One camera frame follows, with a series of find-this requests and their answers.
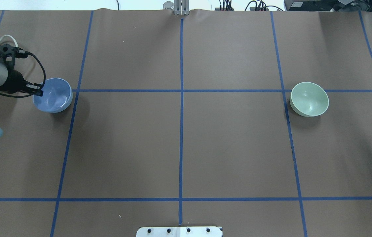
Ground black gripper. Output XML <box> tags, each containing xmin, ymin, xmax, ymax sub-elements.
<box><xmin>6</xmin><ymin>69</ymin><xmax>44</xmax><ymax>96</ymax></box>

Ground blue bowl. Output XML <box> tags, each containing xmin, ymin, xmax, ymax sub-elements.
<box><xmin>33</xmin><ymin>78</ymin><xmax>73</xmax><ymax>114</ymax></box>

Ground green bowl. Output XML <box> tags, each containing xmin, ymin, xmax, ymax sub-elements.
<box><xmin>289</xmin><ymin>82</ymin><xmax>329</xmax><ymax>117</ymax></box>

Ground small metal cup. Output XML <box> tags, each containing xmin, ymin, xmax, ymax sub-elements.
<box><xmin>163</xmin><ymin>1</ymin><xmax>174</xmax><ymax>10</ymax></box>

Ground black camera cable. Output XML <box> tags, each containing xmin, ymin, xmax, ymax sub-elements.
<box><xmin>0</xmin><ymin>53</ymin><xmax>47</xmax><ymax>98</ymax></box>

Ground aluminium frame post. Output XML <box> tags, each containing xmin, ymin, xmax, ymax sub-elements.
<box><xmin>173</xmin><ymin>0</ymin><xmax>190</xmax><ymax>15</ymax></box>

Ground white camera pedestal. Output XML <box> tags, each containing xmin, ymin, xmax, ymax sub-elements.
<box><xmin>136</xmin><ymin>226</ymin><xmax>223</xmax><ymax>237</ymax></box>

